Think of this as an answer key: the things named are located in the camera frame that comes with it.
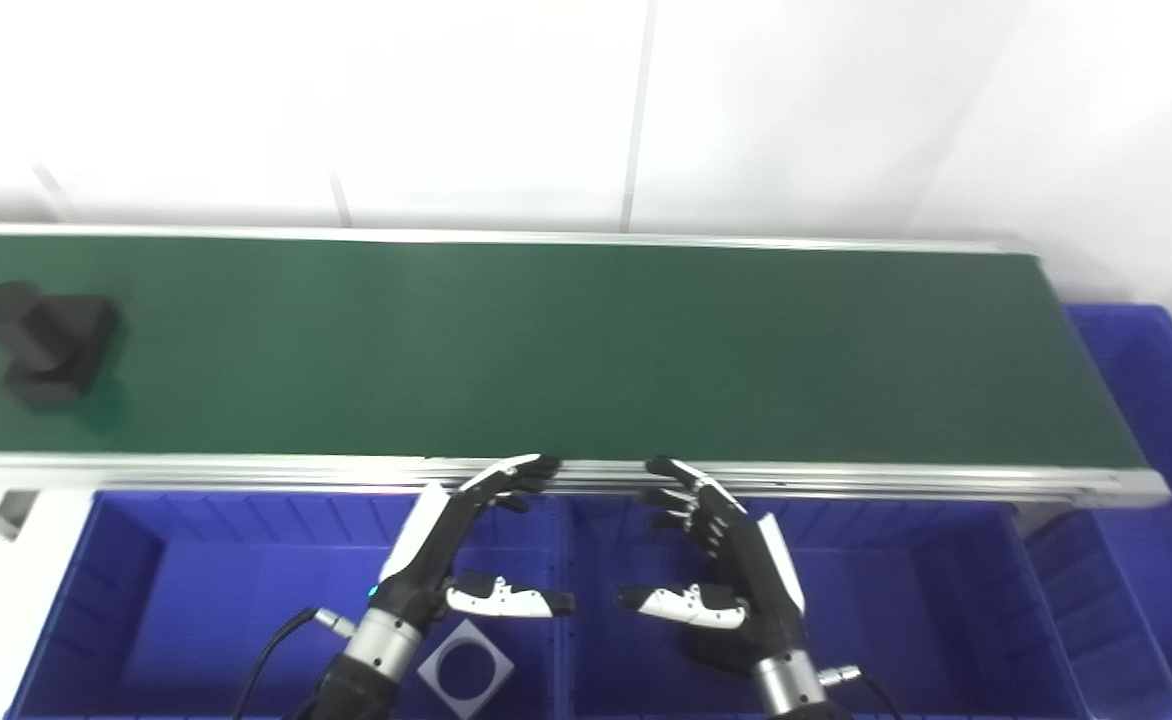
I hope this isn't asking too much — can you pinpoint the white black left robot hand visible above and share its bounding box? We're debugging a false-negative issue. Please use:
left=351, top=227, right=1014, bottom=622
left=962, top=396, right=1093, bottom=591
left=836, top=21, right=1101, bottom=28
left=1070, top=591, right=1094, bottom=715
left=368, top=454, right=578, bottom=629

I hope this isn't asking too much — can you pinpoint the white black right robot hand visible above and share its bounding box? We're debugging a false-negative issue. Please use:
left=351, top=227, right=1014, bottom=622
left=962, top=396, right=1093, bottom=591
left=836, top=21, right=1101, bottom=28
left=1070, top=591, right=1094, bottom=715
left=613, top=455, right=811, bottom=671

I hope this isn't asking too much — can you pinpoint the black cylinder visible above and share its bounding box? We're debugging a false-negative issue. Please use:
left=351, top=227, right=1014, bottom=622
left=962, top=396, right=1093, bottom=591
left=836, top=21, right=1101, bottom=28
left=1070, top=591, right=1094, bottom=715
left=0, top=281, right=123, bottom=406

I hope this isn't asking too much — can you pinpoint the blue plastic bin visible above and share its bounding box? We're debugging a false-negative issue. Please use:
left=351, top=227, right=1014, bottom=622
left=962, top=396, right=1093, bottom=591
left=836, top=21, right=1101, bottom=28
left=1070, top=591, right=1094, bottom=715
left=4, top=490, right=565, bottom=720
left=1026, top=303, right=1172, bottom=720
left=558, top=495, right=1092, bottom=720

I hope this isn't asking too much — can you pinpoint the green conveyor belt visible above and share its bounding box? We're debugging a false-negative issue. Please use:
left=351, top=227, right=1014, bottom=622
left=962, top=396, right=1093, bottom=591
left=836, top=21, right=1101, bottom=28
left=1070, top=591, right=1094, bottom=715
left=0, top=233, right=1147, bottom=471
left=0, top=222, right=1172, bottom=509

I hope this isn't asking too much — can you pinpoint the grey square plate with hole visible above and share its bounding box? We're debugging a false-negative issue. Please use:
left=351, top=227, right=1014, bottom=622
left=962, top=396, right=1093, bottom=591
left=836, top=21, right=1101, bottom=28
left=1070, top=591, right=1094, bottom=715
left=416, top=618, right=515, bottom=719

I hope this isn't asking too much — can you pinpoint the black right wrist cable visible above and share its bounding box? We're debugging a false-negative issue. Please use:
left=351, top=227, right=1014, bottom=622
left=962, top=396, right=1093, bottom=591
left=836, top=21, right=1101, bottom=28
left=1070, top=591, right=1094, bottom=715
left=819, top=663, right=905, bottom=720

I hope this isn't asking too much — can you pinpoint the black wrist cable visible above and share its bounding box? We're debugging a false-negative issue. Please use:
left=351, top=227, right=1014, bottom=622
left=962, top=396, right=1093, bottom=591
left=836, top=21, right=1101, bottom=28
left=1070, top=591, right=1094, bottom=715
left=231, top=606, right=359, bottom=720
left=819, top=663, right=905, bottom=720

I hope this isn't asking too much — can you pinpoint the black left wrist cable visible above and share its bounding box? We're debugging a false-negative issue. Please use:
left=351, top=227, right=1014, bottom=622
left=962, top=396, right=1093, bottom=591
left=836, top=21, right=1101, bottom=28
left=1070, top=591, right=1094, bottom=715
left=231, top=606, right=359, bottom=720

